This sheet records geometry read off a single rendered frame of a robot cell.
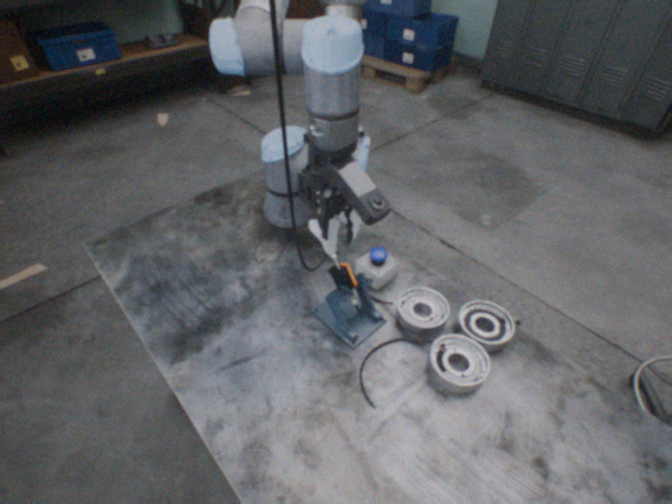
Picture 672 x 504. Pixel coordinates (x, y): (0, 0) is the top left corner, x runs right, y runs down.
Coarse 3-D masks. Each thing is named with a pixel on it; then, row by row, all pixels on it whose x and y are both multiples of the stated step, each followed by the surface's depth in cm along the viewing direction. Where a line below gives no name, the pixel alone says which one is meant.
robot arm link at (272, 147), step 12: (276, 132) 96; (288, 132) 95; (300, 132) 94; (264, 144) 93; (276, 144) 91; (288, 144) 91; (300, 144) 92; (264, 156) 94; (276, 156) 92; (300, 156) 93; (264, 168) 98; (276, 168) 94; (300, 168) 94; (276, 180) 97
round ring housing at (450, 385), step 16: (448, 336) 74; (464, 336) 74; (432, 352) 71; (448, 352) 73; (464, 352) 73; (480, 352) 73; (432, 368) 70; (448, 368) 70; (448, 384) 68; (464, 384) 67; (480, 384) 68
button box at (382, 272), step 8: (368, 256) 90; (360, 264) 88; (368, 264) 88; (376, 264) 87; (384, 264) 88; (392, 264) 88; (360, 272) 89; (368, 272) 87; (376, 272) 86; (384, 272) 86; (392, 272) 88; (376, 280) 86; (384, 280) 88; (376, 288) 87
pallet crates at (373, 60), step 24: (384, 0) 373; (408, 0) 359; (384, 24) 389; (408, 24) 369; (432, 24) 355; (456, 24) 373; (384, 48) 400; (408, 48) 382; (432, 48) 366; (408, 72) 383; (432, 72) 386
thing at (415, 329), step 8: (416, 288) 83; (424, 288) 83; (400, 296) 81; (408, 296) 83; (432, 296) 83; (440, 296) 81; (400, 304) 81; (416, 304) 82; (424, 304) 82; (432, 304) 81; (440, 304) 81; (400, 312) 78; (408, 312) 80; (432, 312) 80; (448, 312) 78; (400, 320) 79; (408, 320) 77; (424, 320) 78; (440, 320) 78; (408, 328) 78; (416, 328) 77; (424, 328) 76; (432, 328) 76; (440, 328) 77; (424, 336) 79
